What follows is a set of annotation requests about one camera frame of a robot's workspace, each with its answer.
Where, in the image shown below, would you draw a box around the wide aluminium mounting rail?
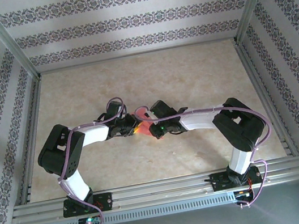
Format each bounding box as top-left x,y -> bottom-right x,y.
8,157 -> 299,224

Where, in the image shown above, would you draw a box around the aluminium table edge rail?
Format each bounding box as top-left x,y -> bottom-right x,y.
0,75 -> 63,205
234,35 -> 299,163

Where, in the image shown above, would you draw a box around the circuit board green light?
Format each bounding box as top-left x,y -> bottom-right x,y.
76,214 -> 102,224

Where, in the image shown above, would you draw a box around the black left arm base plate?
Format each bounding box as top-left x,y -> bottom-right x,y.
61,191 -> 115,219

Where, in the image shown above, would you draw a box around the slotted grey cable duct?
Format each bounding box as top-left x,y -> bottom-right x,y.
42,192 -> 237,224

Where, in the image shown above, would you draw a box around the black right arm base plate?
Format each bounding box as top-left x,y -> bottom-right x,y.
210,164 -> 264,193

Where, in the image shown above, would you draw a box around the circuit board orange wires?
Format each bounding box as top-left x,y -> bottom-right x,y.
233,187 -> 256,205

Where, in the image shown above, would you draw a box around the pink paper sheet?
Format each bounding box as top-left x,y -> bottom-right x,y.
128,106 -> 167,145

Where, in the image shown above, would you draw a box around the thin aluminium wall strip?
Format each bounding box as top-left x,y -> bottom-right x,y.
37,35 -> 238,77

